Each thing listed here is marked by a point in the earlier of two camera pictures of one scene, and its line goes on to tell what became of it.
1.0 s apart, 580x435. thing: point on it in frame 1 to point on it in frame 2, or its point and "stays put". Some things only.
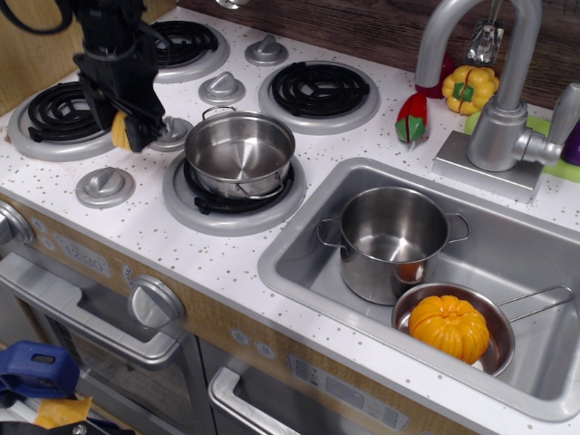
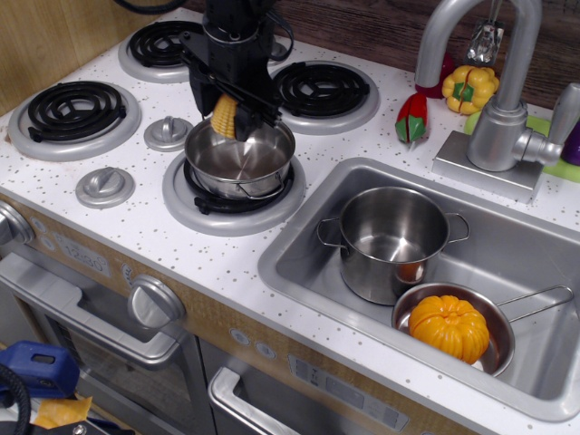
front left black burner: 60,122 stays put
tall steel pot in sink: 388,238 stays put
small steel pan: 239,154 stays put
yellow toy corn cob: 119,131 to 223,119
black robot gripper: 123,67 to 238,53
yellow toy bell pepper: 468,89 stays put
